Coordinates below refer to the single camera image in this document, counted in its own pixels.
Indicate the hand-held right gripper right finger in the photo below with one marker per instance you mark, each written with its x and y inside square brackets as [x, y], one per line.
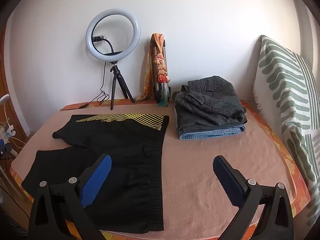
[228, 182]

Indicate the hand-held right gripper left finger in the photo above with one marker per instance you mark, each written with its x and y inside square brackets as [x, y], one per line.
[97, 180]

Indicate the black pants with yellow stripes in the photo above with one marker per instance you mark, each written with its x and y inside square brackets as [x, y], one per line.
[125, 142]

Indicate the folded grey tweed pants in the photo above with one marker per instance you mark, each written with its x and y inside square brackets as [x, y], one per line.
[212, 100]

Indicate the pink blanket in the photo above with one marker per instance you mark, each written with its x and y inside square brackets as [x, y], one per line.
[200, 167]

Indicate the small black tripod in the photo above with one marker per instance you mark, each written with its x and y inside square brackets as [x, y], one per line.
[115, 80]

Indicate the green and white striped cushion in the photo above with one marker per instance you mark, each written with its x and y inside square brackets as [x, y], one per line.
[282, 80]

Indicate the white desk lamp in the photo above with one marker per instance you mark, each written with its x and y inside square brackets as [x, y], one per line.
[5, 97]

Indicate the orange patterned scarf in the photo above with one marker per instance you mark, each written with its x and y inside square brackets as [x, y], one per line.
[160, 65]

